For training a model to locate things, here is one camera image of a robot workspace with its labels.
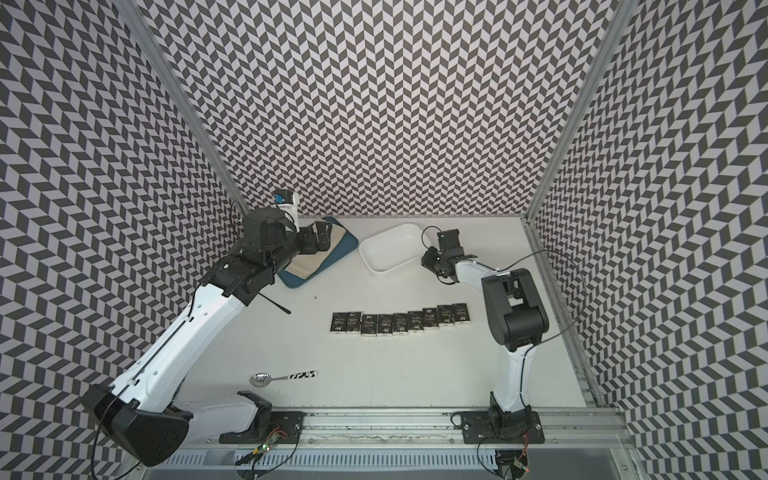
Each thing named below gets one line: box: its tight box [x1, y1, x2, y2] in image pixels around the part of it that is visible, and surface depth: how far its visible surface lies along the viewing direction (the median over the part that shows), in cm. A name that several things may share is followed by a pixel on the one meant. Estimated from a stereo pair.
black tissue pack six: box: [407, 311, 424, 333], surface depth 91 cm
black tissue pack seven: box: [422, 307, 439, 329], surface depth 92 cm
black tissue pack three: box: [361, 314, 378, 337], surface depth 90 cm
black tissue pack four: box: [378, 314, 394, 334], surface depth 91 cm
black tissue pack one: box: [330, 312, 348, 332], surface depth 91 cm
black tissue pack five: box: [392, 313, 409, 333], surface depth 91 cm
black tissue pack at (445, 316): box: [437, 304, 455, 329], surface depth 93 cm
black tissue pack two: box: [346, 311, 361, 331], surface depth 91 cm
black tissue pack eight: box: [452, 303, 471, 324], surface depth 93 cm
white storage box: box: [359, 223, 426, 276], surface depth 105 cm
